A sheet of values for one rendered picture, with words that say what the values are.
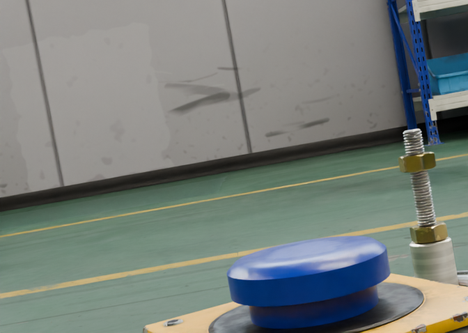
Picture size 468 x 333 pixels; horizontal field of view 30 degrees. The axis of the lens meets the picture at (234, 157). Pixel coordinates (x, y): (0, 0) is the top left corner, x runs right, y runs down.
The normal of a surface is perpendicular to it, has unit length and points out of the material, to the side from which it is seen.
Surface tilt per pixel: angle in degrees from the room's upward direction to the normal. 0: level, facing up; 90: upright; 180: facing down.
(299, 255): 0
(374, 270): 90
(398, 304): 0
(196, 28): 90
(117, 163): 90
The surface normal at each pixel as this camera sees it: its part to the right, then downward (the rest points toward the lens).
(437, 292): -0.18, -0.98
